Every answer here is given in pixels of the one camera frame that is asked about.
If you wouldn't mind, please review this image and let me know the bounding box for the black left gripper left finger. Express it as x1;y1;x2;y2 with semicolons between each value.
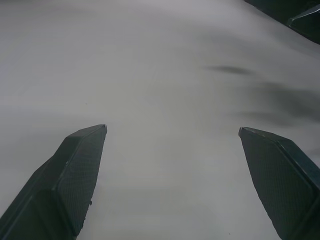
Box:
0;124;108;240

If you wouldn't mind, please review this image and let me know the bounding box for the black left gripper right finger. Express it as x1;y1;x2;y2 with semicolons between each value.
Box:
238;126;320;240

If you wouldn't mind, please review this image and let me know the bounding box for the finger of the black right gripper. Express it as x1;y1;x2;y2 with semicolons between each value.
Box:
287;4;320;29

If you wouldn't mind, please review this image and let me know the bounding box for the dark object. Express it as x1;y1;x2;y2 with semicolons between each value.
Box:
243;0;320;46

